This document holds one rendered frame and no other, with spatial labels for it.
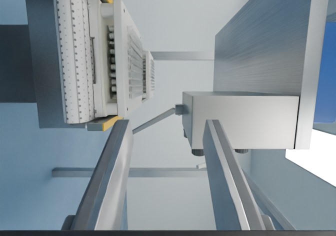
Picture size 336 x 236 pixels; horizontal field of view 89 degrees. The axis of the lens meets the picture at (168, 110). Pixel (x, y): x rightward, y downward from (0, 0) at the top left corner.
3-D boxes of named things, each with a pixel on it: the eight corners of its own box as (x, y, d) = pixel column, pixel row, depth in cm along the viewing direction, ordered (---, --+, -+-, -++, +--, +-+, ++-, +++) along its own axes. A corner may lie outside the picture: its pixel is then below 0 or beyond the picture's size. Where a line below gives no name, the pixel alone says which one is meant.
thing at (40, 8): (39, 128, 37) (85, 128, 37) (22, -20, 32) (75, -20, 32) (139, 94, 165) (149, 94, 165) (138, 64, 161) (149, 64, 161)
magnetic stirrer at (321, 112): (300, 130, 36) (343, 130, 36) (312, 20, 32) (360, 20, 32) (252, 114, 55) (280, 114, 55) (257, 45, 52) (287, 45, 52)
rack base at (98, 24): (120, 34, 59) (127, 34, 59) (123, 104, 63) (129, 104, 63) (87, -2, 35) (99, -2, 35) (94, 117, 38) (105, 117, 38)
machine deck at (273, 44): (289, 149, 33) (310, 149, 33) (313, -75, 28) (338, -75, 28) (210, 107, 94) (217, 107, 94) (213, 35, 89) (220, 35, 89)
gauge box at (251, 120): (190, 150, 33) (294, 150, 33) (192, 95, 32) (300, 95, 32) (181, 124, 55) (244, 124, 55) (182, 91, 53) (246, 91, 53)
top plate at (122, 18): (134, 33, 59) (140, 33, 59) (136, 104, 63) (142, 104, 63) (112, -2, 35) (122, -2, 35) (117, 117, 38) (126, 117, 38)
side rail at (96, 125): (87, 131, 34) (103, 131, 34) (86, 123, 34) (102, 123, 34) (151, 94, 165) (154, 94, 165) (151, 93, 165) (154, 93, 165)
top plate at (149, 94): (145, 98, 89) (149, 98, 89) (145, 49, 86) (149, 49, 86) (150, 96, 113) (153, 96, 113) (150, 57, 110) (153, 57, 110)
